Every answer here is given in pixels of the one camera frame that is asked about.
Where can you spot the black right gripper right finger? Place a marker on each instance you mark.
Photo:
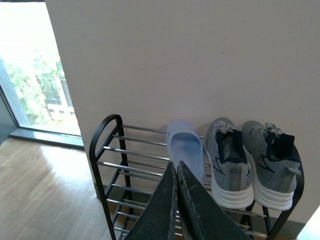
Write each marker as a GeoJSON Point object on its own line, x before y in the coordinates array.
{"type": "Point", "coordinates": [200, 216]}

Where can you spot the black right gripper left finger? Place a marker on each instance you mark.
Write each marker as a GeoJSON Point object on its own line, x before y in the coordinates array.
{"type": "Point", "coordinates": [158, 220]}

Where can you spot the grey knit sneaker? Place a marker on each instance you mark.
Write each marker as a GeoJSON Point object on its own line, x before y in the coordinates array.
{"type": "Point", "coordinates": [231, 179]}
{"type": "Point", "coordinates": [274, 165]}

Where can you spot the light blue slide sandal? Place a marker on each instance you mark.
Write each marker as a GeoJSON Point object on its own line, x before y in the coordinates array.
{"type": "Point", "coordinates": [184, 144]}

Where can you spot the dark window frame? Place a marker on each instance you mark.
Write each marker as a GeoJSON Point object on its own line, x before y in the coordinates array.
{"type": "Point", "coordinates": [9, 126]}

